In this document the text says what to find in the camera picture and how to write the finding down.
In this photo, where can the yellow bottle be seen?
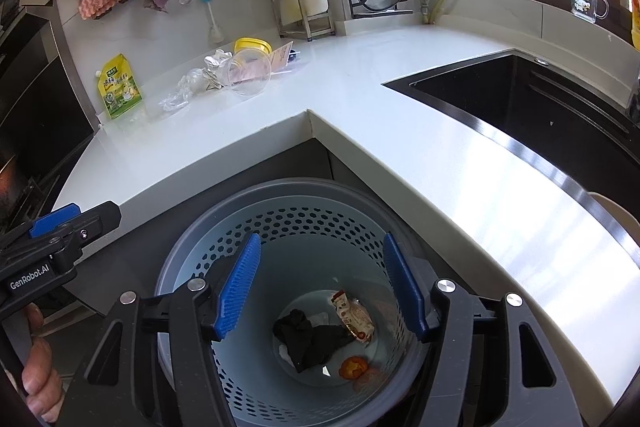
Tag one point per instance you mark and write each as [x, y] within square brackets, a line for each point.
[636, 22]

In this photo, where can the yellow green spout pouch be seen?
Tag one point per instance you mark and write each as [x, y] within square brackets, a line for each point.
[120, 89]

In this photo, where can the black bag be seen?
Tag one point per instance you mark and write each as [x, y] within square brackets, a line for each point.
[315, 339]

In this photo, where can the clear plastic wrap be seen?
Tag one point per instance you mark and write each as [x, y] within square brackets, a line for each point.
[182, 92]

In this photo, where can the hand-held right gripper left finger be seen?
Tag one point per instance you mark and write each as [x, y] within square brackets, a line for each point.
[237, 292]

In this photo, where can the white blue bottle brush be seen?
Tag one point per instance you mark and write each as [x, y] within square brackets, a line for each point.
[214, 32]

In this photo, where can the black kitchen sink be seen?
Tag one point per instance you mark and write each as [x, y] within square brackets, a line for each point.
[525, 107]

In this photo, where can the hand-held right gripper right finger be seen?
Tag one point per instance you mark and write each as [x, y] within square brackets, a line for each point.
[405, 292]

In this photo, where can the person's left hand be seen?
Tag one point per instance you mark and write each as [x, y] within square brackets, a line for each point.
[42, 372]

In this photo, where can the clear plastic cup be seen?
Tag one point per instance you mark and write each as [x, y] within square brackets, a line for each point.
[247, 77]

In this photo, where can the steel cutting board rack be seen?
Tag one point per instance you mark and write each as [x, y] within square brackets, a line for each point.
[300, 29]

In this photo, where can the brown white snack wrapper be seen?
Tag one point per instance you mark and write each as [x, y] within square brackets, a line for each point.
[352, 317]

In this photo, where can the grey perforated waste basket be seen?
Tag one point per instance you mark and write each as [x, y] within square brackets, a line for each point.
[320, 227]

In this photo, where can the white paper card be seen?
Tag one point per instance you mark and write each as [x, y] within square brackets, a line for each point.
[281, 57]

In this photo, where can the black gas stove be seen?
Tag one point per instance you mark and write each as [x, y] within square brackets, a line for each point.
[25, 197]

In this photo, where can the yellow rimmed lid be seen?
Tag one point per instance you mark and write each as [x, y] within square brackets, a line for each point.
[252, 46]

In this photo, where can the clear cartoon print cup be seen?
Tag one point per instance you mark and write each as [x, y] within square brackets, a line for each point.
[585, 2]

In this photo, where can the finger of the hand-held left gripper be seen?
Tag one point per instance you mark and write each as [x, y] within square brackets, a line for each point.
[52, 219]
[97, 219]

